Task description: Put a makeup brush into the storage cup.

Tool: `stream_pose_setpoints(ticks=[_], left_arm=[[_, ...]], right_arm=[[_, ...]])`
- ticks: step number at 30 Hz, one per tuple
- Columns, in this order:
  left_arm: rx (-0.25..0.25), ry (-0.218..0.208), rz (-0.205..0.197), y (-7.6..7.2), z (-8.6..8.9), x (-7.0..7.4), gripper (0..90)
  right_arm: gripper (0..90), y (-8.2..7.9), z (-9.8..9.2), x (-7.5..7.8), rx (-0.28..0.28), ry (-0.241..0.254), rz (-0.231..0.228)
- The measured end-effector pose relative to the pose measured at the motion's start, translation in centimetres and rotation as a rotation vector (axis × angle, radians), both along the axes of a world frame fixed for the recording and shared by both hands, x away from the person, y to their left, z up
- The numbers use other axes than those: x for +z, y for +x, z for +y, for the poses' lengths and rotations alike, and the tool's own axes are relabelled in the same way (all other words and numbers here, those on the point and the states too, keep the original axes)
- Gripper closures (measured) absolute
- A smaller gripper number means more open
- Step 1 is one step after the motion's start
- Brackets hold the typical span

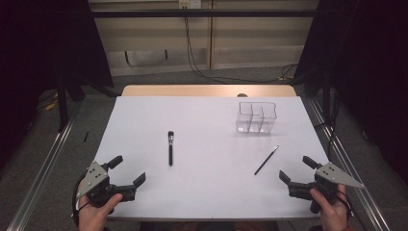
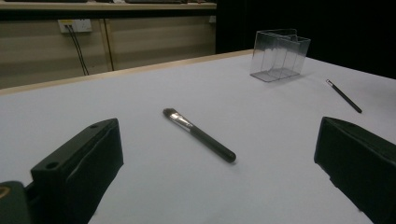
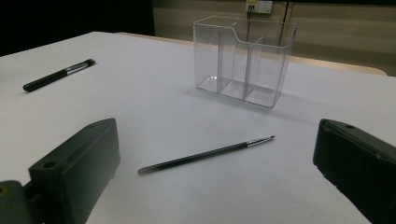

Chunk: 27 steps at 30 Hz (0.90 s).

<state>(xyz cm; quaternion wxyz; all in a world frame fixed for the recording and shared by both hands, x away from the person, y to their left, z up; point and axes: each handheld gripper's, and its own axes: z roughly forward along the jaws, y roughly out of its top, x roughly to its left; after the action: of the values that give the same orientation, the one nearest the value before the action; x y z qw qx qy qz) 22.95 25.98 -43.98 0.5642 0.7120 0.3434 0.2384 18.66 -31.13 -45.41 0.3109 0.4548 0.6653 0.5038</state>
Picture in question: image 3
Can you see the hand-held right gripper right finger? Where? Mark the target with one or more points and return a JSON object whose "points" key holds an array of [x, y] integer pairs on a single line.
{"points": [[358, 168]]}

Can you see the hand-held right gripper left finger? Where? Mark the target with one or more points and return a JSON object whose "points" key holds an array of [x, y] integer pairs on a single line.
{"points": [[77, 168]]}

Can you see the clear plastic organizer box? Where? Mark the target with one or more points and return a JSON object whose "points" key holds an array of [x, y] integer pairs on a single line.
{"points": [[236, 65]]}

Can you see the thin black makeup brush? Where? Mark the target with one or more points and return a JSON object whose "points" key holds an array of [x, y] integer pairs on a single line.
{"points": [[202, 154]]}

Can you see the white wall socket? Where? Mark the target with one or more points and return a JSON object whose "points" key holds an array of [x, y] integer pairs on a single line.
{"points": [[263, 6]]}

